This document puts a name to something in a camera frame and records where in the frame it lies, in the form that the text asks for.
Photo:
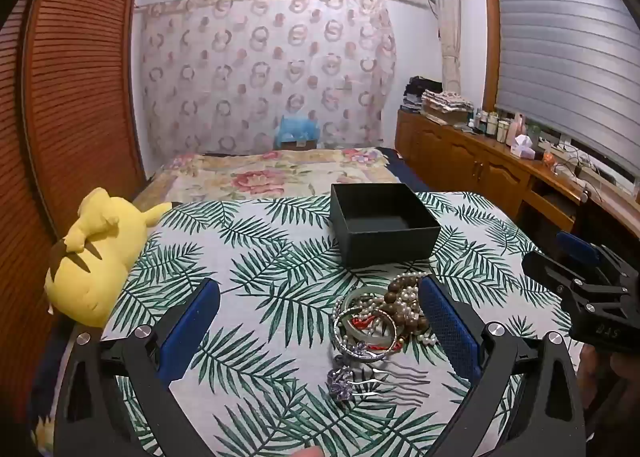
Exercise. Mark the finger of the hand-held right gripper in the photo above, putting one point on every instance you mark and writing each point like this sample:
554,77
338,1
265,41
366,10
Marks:
575,244
545,267

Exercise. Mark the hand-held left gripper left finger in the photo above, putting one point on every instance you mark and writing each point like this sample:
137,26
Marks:
190,324

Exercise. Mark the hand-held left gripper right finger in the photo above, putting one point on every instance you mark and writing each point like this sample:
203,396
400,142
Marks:
450,332

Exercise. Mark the pale green jade bangle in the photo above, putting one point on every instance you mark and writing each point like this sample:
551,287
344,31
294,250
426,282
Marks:
367,340

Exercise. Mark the silver bangle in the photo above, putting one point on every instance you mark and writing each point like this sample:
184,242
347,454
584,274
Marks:
351,355

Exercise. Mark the black square box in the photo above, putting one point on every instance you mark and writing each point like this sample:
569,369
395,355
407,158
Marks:
385,247

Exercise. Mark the purple flower hair comb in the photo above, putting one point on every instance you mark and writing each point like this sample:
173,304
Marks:
342,379

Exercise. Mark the person's right hand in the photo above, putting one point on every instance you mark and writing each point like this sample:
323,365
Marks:
617,379

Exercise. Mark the white and pink tissue box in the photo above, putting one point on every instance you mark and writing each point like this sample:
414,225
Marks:
522,146

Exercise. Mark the green leaf print tablecloth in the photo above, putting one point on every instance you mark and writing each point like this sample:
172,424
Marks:
280,257

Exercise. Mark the yellow plush toy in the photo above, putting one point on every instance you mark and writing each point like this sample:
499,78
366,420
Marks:
95,257

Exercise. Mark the long wooden cabinet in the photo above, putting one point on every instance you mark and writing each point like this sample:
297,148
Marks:
465,157

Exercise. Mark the row of bottles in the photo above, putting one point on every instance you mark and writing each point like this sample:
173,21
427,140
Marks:
492,124

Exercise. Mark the floral bed blanket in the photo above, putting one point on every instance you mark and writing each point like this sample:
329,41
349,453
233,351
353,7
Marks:
260,177

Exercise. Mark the dark blue bed sheet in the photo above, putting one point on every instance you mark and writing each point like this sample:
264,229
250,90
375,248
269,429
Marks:
405,172

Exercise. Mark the stack of patterned cloths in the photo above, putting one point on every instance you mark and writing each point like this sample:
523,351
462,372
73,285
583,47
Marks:
447,104

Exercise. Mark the louvred wooden wardrobe door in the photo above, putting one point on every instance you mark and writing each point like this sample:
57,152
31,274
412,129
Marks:
20,237
80,87

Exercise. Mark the grey window blind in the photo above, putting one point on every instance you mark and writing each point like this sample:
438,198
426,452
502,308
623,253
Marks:
560,52

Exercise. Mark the stack of dark clothes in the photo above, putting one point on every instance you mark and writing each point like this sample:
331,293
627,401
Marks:
420,92

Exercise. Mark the blue plastic bag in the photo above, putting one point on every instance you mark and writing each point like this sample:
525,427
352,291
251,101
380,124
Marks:
296,129

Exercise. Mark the wrapped air conditioner pipe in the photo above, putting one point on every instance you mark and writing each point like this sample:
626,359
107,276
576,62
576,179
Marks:
448,37

